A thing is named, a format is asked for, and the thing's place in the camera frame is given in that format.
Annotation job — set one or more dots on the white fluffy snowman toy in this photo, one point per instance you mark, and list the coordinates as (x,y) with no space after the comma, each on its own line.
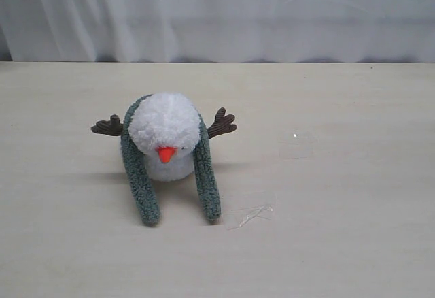
(162,134)

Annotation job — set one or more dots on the green knitted scarf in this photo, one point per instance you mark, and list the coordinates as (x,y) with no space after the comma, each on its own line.
(146,201)

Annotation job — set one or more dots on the clear tape piece far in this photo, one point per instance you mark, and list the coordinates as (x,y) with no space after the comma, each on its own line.
(296,145)

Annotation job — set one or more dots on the clear tape piece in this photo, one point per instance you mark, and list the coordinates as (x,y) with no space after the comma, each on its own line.
(296,145)
(238,210)

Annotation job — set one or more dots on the clear tape piece near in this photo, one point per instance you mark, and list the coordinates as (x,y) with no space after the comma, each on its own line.
(238,210)

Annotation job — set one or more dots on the white backdrop curtain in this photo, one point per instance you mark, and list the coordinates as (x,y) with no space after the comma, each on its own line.
(220,31)

